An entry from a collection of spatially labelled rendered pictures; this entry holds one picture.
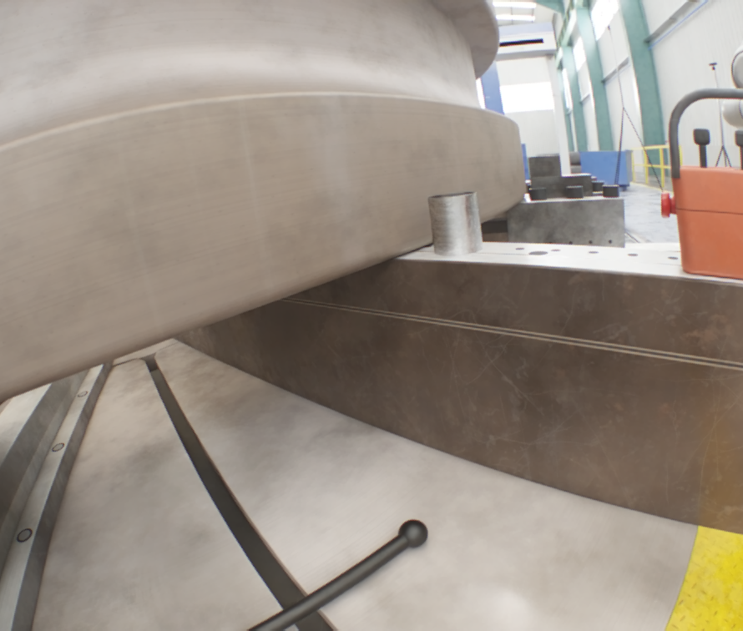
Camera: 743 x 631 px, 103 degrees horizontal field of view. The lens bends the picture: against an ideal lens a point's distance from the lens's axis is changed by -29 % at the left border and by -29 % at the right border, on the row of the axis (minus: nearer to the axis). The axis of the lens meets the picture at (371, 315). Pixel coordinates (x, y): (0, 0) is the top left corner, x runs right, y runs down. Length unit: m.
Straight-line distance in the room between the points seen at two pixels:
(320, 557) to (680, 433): 0.55
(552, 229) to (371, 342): 0.93
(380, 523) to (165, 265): 0.50
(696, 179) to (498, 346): 0.36
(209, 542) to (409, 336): 0.50
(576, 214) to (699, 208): 1.05
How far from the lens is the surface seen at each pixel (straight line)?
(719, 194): 0.51
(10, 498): 1.00
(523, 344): 0.60
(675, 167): 0.50
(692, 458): 0.64
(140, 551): 0.82
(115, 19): 0.70
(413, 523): 0.62
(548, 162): 1.63
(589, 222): 1.54
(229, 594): 0.67
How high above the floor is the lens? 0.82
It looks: 19 degrees down
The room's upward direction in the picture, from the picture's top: 9 degrees counter-clockwise
